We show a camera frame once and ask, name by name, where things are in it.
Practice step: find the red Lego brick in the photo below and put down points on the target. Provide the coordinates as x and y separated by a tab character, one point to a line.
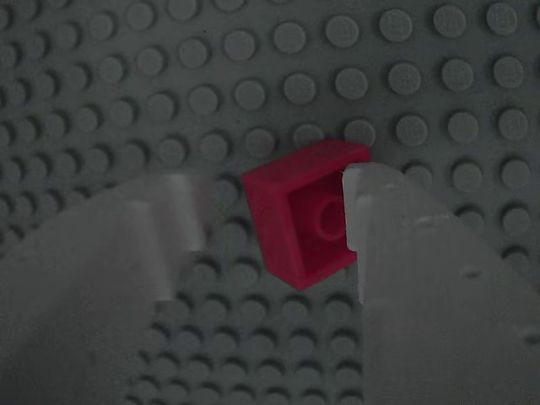
295	211

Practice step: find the grey studded Lego baseplate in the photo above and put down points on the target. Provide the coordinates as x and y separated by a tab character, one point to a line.
270	76

